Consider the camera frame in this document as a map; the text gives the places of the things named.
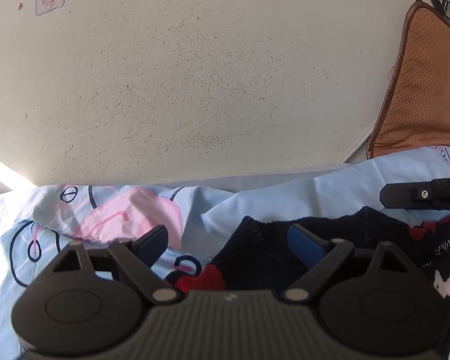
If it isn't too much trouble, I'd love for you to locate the light blue cartoon bedsheet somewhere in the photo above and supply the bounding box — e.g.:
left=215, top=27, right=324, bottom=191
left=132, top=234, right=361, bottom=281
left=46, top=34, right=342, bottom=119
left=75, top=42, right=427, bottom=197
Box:
left=0, top=146, right=450, bottom=359

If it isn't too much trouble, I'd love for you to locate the dark patterned knit sweater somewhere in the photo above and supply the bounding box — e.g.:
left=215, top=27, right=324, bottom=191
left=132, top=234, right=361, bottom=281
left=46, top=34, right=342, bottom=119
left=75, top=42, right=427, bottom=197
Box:
left=166, top=207, right=450, bottom=359

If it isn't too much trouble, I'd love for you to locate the small wall sticker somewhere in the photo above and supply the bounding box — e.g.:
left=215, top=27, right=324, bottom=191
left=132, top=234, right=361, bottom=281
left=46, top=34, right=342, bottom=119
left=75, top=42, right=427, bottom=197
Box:
left=34, top=0, right=65, bottom=16

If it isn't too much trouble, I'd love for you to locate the brown perforated headboard cushion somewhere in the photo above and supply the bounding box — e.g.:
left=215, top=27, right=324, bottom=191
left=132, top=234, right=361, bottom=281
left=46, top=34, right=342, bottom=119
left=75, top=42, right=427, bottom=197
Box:
left=367, top=0, right=450, bottom=158

